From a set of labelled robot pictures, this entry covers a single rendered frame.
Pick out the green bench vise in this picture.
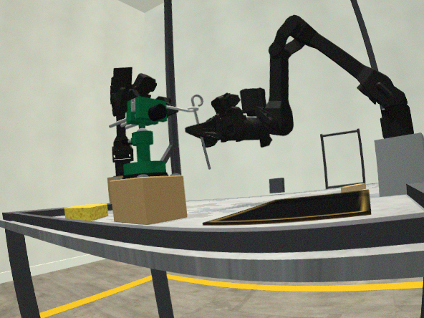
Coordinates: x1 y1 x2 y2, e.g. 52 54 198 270
123 96 167 175

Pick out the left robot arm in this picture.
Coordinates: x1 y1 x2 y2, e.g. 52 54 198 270
211 15 414 148

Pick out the brown wooden block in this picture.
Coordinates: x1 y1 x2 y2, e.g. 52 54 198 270
110 175 188 225

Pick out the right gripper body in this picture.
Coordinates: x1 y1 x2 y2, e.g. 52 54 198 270
115 87 163 112

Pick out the black flat mat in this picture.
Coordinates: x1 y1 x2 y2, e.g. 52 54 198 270
203 189 371 226

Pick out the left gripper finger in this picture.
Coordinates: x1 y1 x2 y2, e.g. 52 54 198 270
185 114 222 141
185 129 214 144

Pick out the yellow sponge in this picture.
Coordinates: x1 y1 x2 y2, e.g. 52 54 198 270
64 204 108 221

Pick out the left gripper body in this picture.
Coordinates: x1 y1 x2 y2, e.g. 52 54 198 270
204 107 252 148

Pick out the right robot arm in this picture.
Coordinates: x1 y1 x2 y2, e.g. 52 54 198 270
110 67 157 176

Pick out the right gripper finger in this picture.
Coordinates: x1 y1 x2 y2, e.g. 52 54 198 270
163 97 179 117
124 89 140 112

